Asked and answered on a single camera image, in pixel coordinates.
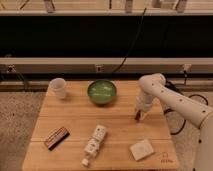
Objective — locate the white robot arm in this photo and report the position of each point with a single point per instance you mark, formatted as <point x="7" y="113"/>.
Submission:
<point x="200" y="115"/>

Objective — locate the translucent plastic cup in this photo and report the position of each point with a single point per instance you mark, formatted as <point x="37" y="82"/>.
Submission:
<point x="58" y="86"/>

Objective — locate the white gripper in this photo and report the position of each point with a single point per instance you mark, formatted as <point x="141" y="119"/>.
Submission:
<point x="144" y="102"/>

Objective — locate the brown chocolate bar box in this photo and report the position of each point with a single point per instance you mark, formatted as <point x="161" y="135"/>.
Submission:
<point x="54" y="139"/>

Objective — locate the white plastic bottle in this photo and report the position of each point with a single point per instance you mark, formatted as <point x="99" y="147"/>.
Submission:
<point x="94" y="144"/>

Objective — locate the green bowl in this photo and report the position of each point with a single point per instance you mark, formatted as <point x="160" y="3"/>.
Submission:
<point x="102" y="92"/>

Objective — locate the grey metal rail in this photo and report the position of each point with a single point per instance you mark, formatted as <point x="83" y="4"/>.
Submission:
<point x="108" y="65"/>

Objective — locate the white sponge block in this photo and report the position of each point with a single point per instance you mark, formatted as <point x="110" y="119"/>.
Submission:
<point x="141" y="149"/>

